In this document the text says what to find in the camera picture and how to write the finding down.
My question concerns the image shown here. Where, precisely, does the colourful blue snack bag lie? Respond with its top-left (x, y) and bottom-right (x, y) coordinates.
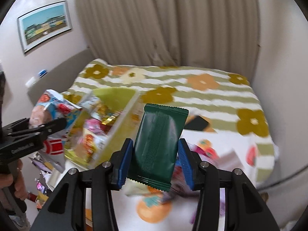
top-left (29, 89), bottom-right (82, 141)

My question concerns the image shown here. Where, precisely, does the dark green snack pack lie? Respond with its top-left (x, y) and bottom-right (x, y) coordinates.
top-left (127, 103), bottom-right (189, 192)

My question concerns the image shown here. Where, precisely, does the person's left hand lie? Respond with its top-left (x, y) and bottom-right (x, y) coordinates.
top-left (0, 159), bottom-right (28, 201)

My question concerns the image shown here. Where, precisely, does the red white snack bag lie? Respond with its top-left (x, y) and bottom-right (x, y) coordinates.
top-left (41, 138), bottom-right (64, 157)

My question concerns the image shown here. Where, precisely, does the grey bed headboard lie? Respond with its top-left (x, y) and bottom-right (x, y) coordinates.
top-left (27, 49), bottom-right (94, 105)

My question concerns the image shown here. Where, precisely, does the blue white object on headboard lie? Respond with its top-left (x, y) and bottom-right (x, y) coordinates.
top-left (38, 69), bottom-right (48, 78)

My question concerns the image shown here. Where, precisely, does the green cardboard box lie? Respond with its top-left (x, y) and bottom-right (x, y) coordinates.
top-left (64, 87), bottom-right (143, 169)

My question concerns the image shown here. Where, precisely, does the white persimmon print tablecloth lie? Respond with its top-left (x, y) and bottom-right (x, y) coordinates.
top-left (45, 129), bottom-right (265, 231)

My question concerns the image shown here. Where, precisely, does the black phone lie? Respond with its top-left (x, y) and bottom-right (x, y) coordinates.
top-left (184, 115), bottom-right (209, 131)

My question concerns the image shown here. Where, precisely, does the framed houses picture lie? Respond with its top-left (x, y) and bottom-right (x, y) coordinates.
top-left (17, 1), bottom-right (72, 53)

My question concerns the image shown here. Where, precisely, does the floral striped green blanket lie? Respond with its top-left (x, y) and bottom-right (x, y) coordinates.
top-left (63, 59), bottom-right (275, 183)

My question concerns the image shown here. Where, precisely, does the beige curtain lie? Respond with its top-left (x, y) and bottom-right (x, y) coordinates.
top-left (75, 0), bottom-right (260, 79)

